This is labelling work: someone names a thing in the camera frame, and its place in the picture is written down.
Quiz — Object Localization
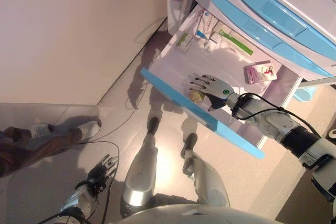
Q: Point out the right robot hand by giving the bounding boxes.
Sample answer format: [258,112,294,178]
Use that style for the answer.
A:
[187,73,236,112]

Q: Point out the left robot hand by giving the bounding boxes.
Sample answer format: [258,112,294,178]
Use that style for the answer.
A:
[86,154,119,190]

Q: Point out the small yellow round object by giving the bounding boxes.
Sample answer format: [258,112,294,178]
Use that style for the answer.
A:
[188,88,206,103]

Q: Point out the pink medicine box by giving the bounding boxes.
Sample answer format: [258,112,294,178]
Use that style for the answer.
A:
[243,61,278,86]

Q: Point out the grey person shoe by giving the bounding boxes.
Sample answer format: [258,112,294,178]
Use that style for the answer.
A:
[28,123,51,138]
[78,120,101,138]

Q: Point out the small white blue box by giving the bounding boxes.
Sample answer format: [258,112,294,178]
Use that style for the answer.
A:
[207,30,223,48]

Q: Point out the long green white box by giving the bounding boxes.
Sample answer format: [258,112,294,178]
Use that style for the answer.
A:
[216,25,255,57]

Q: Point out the small green white box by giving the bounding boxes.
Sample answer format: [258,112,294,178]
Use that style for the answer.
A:
[175,33,195,52]

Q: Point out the large white blue box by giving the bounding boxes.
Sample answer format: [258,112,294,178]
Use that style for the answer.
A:
[196,9,220,39]

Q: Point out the person brown trousers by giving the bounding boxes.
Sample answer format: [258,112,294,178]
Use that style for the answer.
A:
[0,122,83,178]

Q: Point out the waste bin blue lid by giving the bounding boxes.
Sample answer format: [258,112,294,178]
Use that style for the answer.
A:
[293,86,320,103]

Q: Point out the white side bin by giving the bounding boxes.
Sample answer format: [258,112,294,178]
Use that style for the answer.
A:
[164,0,196,36]

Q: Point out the grey robot torso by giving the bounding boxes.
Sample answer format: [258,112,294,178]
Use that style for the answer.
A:
[115,202,276,224]

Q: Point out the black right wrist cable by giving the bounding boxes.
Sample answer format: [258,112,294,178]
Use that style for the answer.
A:
[232,92,322,137]

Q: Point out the thin floor cable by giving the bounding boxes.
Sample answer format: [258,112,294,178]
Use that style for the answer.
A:
[75,87,140,146]

